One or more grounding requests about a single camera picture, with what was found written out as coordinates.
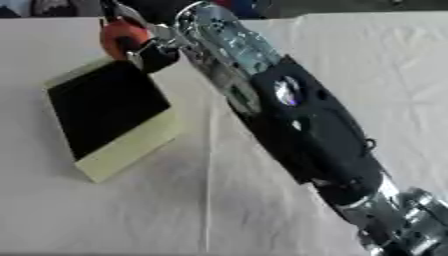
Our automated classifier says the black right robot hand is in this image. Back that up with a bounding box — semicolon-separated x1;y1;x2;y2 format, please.
98;0;196;75

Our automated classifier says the orange round toy fruit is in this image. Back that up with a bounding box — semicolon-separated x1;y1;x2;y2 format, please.
98;16;153;62

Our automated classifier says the tan cardboard box black inside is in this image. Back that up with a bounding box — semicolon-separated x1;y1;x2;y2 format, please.
42;55;184;184

